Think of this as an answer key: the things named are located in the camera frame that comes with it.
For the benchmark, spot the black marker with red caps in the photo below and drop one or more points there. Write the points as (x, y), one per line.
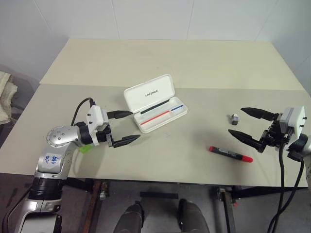
(228, 153)

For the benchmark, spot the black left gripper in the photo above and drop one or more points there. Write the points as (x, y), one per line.
(108, 137)

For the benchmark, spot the beige crumpled cloth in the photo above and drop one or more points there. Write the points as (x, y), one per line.
(6, 94)

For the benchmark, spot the small green tag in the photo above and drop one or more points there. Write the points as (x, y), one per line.
(85, 149)

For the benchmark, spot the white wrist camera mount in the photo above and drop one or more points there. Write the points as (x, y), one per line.
(95, 117)
(295, 119)

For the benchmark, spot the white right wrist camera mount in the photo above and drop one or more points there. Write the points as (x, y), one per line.
(295, 119)

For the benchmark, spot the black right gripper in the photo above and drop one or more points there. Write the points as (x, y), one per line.
(272, 138)

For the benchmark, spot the dark rounded shape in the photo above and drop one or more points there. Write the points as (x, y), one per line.
(130, 218)
(193, 216)

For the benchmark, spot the white plastic pencil case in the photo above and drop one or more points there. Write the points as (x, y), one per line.
(150, 94)

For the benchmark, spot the black metal table frame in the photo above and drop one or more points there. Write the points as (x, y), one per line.
(255, 189)

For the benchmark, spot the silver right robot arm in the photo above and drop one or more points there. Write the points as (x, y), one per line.
(306, 144)

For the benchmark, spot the flat black bar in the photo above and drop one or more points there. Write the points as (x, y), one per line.
(158, 195)

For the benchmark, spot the small grey white eraser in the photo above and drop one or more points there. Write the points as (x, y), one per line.
(234, 119)

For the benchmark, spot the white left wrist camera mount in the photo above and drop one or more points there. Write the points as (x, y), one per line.
(95, 117)

